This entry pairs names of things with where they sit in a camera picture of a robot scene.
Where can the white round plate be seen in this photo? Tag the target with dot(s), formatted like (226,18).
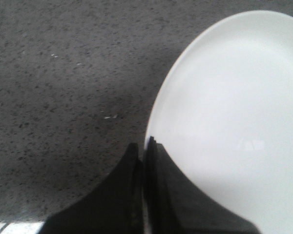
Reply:
(224,114)

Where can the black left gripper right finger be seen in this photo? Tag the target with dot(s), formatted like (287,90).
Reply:
(176,206)

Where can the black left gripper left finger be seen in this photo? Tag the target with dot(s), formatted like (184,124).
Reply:
(113,207)

